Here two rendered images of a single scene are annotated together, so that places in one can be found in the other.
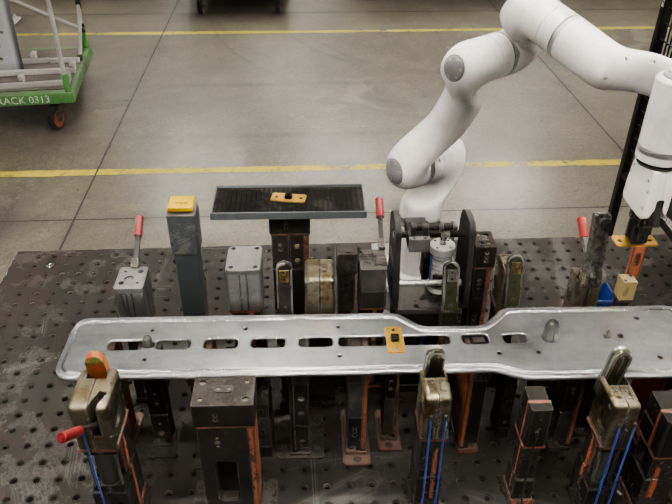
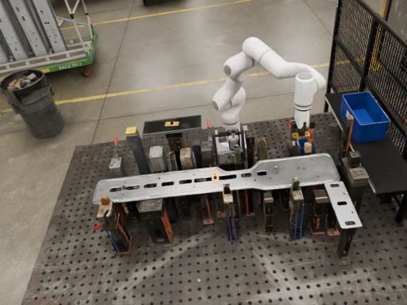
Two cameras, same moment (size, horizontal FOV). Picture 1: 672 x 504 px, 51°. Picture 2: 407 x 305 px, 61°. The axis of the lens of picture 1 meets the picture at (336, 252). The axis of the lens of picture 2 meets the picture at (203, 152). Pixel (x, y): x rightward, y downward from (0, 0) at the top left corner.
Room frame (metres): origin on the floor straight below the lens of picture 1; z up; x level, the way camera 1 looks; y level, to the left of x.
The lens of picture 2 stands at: (-0.18, -0.27, 2.42)
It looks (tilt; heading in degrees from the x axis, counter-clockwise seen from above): 42 degrees down; 8
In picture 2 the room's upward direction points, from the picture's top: 10 degrees counter-clockwise
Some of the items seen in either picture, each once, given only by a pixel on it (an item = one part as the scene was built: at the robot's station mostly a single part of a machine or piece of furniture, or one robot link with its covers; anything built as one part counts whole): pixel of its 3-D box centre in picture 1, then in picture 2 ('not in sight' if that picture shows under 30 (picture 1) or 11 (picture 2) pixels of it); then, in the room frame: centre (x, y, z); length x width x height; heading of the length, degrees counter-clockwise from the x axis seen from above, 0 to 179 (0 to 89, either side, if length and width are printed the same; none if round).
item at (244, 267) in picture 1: (250, 327); (163, 175); (1.32, 0.21, 0.90); 0.13 x 0.10 x 0.41; 2
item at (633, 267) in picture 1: (621, 309); (309, 154); (1.34, -0.69, 0.95); 0.03 x 0.01 x 0.50; 92
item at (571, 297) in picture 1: (572, 330); (291, 164); (1.35, -0.59, 0.88); 0.07 x 0.06 x 0.35; 2
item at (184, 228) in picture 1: (191, 281); (140, 158); (1.48, 0.37, 0.92); 0.08 x 0.08 x 0.44; 2
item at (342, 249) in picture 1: (345, 314); (200, 166); (1.38, -0.03, 0.90); 0.05 x 0.05 x 0.40; 2
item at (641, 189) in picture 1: (651, 182); (302, 114); (1.18, -0.59, 1.38); 0.10 x 0.07 x 0.11; 2
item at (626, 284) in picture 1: (610, 338); (306, 166); (1.31, -0.67, 0.88); 0.04 x 0.04 x 0.36; 2
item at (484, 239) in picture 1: (473, 308); (251, 159); (1.39, -0.35, 0.91); 0.07 x 0.05 x 0.42; 2
